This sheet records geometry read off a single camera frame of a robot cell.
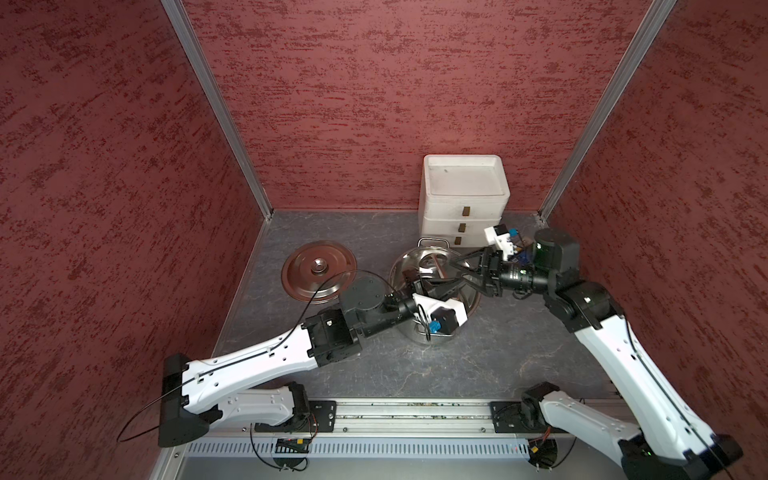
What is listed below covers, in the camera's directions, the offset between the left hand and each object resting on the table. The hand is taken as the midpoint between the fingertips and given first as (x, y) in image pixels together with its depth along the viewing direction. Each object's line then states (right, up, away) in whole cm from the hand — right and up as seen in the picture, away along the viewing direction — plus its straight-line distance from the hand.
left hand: (454, 277), depth 55 cm
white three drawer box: (+10, +21, +37) cm, 44 cm away
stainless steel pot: (-3, +3, +13) cm, 14 cm away
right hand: (+1, -1, +7) cm, 7 cm away
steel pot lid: (-38, -4, +45) cm, 59 cm away
